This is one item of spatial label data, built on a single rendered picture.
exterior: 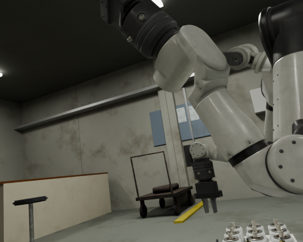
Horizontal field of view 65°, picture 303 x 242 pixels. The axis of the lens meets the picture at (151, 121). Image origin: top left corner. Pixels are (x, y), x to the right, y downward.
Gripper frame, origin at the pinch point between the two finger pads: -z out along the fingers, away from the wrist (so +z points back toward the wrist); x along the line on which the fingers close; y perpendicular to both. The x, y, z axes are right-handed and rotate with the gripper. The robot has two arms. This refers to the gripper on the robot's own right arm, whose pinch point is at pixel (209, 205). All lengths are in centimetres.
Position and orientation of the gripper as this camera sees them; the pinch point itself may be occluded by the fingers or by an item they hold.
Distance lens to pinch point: 108.3
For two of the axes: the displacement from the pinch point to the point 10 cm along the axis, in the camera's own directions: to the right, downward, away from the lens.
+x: -7.4, 2.5, 6.2
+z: -1.4, -9.7, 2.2
